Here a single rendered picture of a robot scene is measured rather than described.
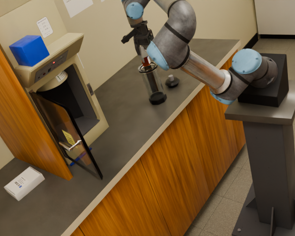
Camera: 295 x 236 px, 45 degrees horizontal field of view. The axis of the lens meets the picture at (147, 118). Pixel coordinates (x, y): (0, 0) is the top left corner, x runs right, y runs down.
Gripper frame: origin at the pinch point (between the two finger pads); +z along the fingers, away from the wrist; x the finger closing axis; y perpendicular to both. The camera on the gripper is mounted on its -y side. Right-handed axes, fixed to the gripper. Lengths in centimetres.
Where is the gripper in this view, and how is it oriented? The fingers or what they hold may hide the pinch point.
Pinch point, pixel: (144, 57)
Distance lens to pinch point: 192.2
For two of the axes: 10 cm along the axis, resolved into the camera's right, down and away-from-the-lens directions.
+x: 3.7, -6.2, 6.9
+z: 2.9, 7.8, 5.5
